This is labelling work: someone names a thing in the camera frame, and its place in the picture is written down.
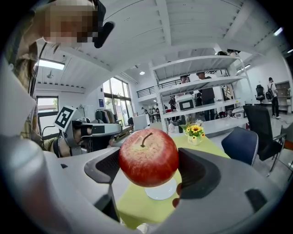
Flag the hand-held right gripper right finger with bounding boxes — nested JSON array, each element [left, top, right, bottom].
[[151, 147, 289, 234]]

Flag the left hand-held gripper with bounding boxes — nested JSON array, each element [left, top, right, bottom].
[[54, 105, 123, 157]]

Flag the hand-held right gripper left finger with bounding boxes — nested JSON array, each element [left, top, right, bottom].
[[44, 147, 121, 223]]

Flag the red apple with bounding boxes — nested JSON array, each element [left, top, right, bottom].
[[118, 128, 179, 188]]

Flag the white plate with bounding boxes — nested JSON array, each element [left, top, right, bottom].
[[144, 177, 178, 201]]

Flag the person's left forearm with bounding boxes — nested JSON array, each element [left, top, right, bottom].
[[52, 137, 72, 158]]

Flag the person's right hand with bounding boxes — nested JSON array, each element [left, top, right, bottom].
[[172, 182, 183, 208]]

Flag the clothes rack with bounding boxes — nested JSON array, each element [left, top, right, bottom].
[[95, 108, 117, 124]]

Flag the blue chair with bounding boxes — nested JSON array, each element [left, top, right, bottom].
[[221, 127, 259, 166]]

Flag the yellow-green tablecloth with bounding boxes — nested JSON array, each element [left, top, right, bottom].
[[115, 134, 231, 229]]

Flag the sunflowers in white pot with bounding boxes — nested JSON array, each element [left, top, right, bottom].
[[179, 120, 206, 146]]

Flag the black office chair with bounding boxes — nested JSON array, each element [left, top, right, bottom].
[[242, 104, 293, 176]]

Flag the person's plaid shirt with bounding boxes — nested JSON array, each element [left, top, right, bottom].
[[4, 13, 53, 151]]

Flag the white boxy appliance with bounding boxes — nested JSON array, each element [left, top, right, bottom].
[[176, 95, 195, 112]]

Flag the long ceiling light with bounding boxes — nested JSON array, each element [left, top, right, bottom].
[[38, 58, 66, 70]]

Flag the white metal shelf rack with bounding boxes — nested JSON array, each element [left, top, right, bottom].
[[150, 54, 255, 133]]

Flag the person's head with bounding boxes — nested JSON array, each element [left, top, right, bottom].
[[34, 0, 101, 48]]

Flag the black head-worn camera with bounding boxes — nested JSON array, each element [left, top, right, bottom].
[[92, 0, 115, 49]]

